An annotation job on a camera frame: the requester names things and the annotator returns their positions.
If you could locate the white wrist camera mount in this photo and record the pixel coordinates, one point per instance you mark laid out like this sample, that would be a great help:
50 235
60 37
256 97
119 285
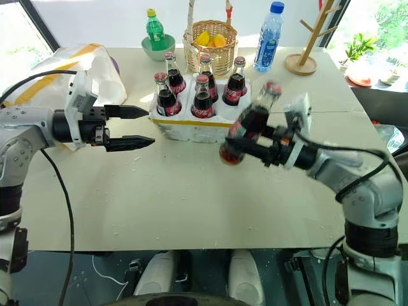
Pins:
78 95
301 108

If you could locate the green potted plant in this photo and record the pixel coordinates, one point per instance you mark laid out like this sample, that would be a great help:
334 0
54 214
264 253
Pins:
358 48

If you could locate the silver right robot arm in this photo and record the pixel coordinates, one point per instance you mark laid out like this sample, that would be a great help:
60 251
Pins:
366 197

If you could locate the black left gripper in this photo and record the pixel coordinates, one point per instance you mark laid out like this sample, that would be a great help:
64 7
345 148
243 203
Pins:
95 116

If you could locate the red and white dish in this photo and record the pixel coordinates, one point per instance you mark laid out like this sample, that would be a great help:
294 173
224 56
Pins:
360 79

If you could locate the white foam crate yellow tape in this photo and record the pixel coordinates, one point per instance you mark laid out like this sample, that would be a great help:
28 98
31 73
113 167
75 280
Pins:
191 129

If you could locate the purple round object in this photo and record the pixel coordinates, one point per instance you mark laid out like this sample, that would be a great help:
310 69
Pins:
114 65

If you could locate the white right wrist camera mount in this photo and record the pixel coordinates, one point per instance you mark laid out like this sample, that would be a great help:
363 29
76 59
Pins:
301 108

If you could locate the woven wicker basket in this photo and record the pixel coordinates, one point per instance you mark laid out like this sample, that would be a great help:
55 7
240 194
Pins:
220 60

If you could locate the yellow fruit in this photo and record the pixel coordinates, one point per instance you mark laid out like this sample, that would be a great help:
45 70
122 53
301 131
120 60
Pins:
203 38
220 39

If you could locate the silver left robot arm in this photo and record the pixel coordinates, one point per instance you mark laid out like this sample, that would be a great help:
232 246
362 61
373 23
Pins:
22 127

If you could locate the pale green bowl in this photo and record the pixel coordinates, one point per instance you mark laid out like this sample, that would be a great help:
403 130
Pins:
159 54

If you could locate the wooden mug tree stand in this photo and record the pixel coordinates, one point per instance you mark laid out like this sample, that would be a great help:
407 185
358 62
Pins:
301 63

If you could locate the white rounded robot leg cover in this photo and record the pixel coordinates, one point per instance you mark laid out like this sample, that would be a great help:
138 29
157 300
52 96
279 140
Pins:
245 277
154 274

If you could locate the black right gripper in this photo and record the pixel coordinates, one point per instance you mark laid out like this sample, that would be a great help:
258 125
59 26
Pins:
279 145

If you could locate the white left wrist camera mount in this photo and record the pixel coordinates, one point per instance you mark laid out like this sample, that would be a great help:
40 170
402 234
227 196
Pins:
78 95

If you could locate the glass cola bottle red cap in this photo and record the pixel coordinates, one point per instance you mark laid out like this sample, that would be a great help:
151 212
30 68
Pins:
235 89
203 103
252 119
173 78
167 102
208 79

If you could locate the clear water bottle blue cap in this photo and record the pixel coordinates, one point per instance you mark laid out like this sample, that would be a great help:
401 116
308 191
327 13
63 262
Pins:
268 41

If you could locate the green soda bottle yellow cap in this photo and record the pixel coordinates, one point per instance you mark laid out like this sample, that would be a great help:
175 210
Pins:
155 32

